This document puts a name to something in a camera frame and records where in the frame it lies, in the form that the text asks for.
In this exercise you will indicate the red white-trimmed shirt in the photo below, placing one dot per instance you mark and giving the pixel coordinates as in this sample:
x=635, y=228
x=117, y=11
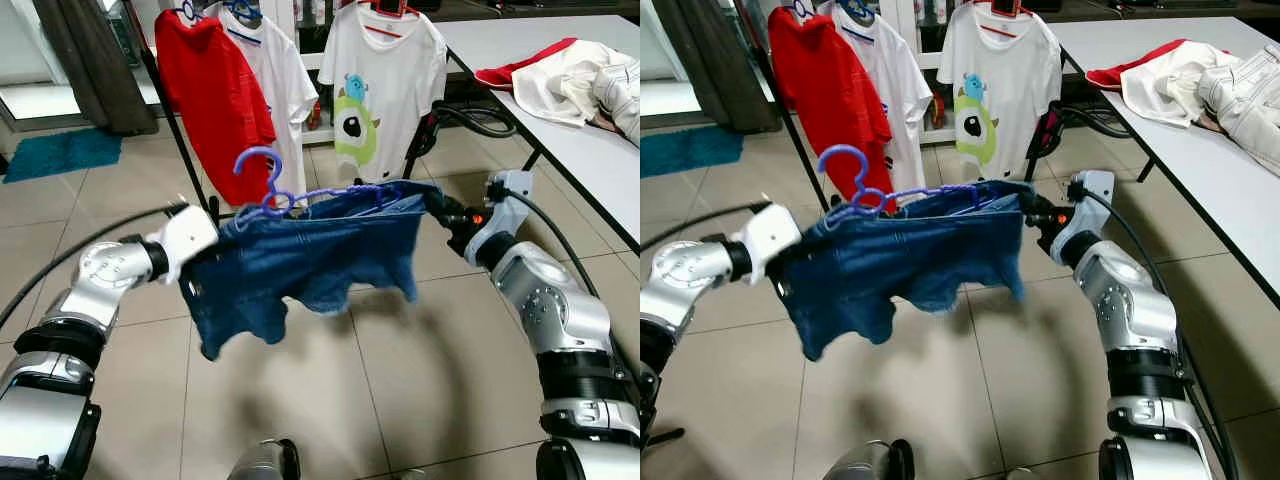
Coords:
x=1130, y=70
x=520, y=68

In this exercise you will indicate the grey curtain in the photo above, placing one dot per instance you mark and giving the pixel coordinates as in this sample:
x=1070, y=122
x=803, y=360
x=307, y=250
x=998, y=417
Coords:
x=715, y=65
x=90, y=65

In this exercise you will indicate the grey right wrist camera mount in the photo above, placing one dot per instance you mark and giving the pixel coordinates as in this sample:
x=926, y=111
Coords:
x=1085, y=205
x=505, y=205

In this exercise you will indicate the white monster print T-shirt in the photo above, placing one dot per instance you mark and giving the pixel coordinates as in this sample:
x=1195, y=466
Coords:
x=1000, y=100
x=385, y=100

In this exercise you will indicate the plain red T-shirt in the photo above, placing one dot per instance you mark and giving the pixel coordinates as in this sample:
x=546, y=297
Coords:
x=210, y=100
x=825, y=100

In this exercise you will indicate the large purple clip hanger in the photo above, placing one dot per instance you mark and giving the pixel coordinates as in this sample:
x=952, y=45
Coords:
x=842, y=149
x=259, y=151

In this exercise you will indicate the metal clothes rack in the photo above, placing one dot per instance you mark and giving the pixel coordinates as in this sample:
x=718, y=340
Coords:
x=179, y=150
x=792, y=150

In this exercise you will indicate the white table black frame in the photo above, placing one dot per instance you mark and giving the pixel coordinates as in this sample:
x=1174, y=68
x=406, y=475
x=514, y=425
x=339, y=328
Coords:
x=1200, y=190
x=570, y=150

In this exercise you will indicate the teal shaggy rug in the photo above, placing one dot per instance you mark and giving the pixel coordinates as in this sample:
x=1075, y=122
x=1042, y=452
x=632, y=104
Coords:
x=60, y=155
x=690, y=152

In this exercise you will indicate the blue denim shorts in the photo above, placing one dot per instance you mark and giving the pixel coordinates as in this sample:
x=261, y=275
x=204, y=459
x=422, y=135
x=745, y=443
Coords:
x=900, y=260
x=300, y=260

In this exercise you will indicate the small purple hanger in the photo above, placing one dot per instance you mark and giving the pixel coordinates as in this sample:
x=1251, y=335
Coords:
x=187, y=10
x=802, y=8

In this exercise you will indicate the grey robot right foot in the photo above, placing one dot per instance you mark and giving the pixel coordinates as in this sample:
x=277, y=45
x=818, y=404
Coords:
x=412, y=475
x=1022, y=475

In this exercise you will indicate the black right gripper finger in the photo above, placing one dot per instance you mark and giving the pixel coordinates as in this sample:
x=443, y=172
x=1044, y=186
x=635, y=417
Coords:
x=1019, y=196
x=434, y=196
x=437, y=214
x=1022, y=214

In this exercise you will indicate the magenta bag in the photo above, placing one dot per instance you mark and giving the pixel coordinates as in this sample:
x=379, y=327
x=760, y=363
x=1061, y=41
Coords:
x=1050, y=130
x=434, y=130

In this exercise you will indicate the white jeans dark stitching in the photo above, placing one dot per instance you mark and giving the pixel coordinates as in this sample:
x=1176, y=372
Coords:
x=1245, y=100
x=620, y=100

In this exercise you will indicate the blue plastic hanger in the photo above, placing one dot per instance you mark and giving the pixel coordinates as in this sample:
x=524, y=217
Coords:
x=858, y=8
x=243, y=10

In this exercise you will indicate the cream white garment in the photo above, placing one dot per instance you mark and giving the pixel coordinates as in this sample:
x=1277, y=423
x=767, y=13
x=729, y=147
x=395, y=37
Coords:
x=560, y=85
x=1170, y=85

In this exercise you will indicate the white T-shirt blue trim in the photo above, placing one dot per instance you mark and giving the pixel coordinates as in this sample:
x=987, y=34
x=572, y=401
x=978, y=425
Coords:
x=905, y=90
x=290, y=90

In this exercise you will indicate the red plastic hanger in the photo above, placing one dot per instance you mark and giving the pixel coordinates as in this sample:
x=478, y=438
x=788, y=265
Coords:
x=390, y=10
x=1005, y=8

